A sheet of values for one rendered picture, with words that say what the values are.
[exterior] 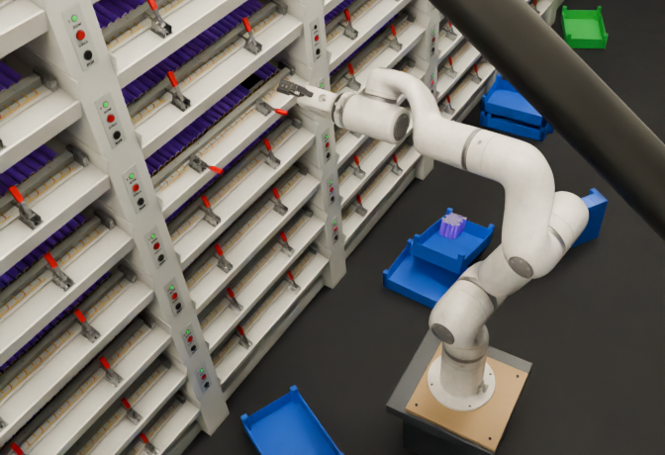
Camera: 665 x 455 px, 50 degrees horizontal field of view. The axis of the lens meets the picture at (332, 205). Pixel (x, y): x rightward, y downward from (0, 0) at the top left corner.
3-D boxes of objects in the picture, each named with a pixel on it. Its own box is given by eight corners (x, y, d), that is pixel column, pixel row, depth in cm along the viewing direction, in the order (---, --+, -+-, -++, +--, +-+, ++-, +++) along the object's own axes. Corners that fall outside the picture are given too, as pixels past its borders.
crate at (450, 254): (444, 224, 286) (448, 207, 283) (491, 242, 278) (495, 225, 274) (410, 253, 264) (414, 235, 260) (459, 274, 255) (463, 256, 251)
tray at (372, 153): (422, 121, 285) (431, 97, 274) (337, 213, 250) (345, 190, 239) (380, 94, 289) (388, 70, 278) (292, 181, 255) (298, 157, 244)
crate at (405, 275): (479, 282, 264) (481, 267, 258) (454, 319, 252) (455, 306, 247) (409, 251, 277) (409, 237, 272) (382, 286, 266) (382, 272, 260)
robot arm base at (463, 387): (507, 373, 202) (514, 335, 189) (474, 423, 192) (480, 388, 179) (448, 342, 211) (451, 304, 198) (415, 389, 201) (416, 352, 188)
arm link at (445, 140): (484, 92, 137) (362, 61, 155) (460, 171, 140) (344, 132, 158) (504, 98, 144) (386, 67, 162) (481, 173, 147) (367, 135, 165)
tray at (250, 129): (307, 93, 205) (313, 69, 198) (161, 223, 171) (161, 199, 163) (252, 57, 209) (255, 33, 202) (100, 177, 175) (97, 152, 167)
